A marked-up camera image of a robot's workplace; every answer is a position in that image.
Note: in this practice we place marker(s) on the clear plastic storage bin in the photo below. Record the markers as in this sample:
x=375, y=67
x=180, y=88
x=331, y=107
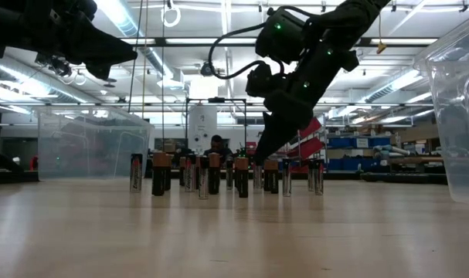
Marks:
x=458, y=135
x=83, y=146

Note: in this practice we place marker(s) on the blue bin with white label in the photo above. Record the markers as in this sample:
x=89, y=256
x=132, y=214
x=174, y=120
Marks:
x=361, y=143

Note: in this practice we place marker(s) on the blue storage bin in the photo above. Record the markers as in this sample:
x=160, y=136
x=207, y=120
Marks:
x=380, y=142
x=363, y=165
x=339, y=143
x=334, y=165

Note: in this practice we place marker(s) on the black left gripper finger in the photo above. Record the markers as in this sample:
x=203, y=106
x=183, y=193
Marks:
x=99, y=42
x=116, y=60

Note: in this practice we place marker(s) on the yellow hanging hook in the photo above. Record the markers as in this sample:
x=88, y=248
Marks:
x=381, y=48

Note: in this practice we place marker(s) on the black ceiling disc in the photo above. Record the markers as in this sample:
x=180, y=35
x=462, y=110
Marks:
x=111, y=85

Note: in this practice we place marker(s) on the black ceiling-mounted device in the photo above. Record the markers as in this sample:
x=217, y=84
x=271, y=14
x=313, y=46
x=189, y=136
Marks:
x=60, y=69

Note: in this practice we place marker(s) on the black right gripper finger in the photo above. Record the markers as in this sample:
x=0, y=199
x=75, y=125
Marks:
x=263, y=139
x=276, y=141

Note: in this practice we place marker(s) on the grey cylinder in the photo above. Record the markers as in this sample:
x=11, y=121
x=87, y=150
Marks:
x=392, y=150

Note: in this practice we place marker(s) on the silver black Energizer battery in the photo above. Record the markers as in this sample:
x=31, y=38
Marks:
x=257, y=177
x=310, y=175
x=319, y=177
x=190, y=173
x=229, y=175
x=203, y=179
x=136, y=173
x=287, y=177

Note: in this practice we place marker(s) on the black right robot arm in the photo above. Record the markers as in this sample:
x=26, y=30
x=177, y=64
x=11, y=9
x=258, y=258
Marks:
x=334, y=34

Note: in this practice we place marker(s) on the wooden workbench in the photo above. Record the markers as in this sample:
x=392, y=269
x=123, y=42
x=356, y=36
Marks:
x=415, y=159

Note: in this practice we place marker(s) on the silver air duct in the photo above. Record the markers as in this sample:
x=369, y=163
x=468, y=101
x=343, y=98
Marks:
x=381, y=92
x=157, y=63
x=18, y=79

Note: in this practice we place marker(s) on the round black ceiling device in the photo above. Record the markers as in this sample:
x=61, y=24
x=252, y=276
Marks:
x=206, y=69

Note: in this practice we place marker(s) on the person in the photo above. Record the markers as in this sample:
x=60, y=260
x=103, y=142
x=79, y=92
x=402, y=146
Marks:
x=217, y=146

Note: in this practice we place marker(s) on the white cylindrical tank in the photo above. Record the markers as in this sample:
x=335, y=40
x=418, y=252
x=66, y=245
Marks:
x=202, y=123

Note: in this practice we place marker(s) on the grey metal shelf rack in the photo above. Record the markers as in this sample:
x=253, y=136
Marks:
x=325, y=152

